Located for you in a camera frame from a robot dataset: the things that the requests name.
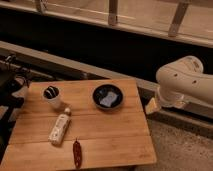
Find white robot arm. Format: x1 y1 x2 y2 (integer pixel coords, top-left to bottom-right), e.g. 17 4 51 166
145 55 213 114

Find red dried chili pepper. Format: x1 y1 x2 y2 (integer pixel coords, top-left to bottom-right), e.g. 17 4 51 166
73 140 82 169

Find pale cloth in bowl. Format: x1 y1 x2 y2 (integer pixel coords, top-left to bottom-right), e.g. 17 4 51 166
100 92 118 107

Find black bowl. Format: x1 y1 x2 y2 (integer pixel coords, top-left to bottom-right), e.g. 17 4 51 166
92 84 123 110

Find white plastic bottle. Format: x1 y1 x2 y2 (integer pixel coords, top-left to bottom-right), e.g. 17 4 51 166
48 107 71 145

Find white cup with dark contents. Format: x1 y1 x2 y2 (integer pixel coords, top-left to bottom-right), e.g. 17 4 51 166
43 86 62 109

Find black equipment at left edge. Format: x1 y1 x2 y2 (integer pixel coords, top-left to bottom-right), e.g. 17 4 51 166
0 55 30 162

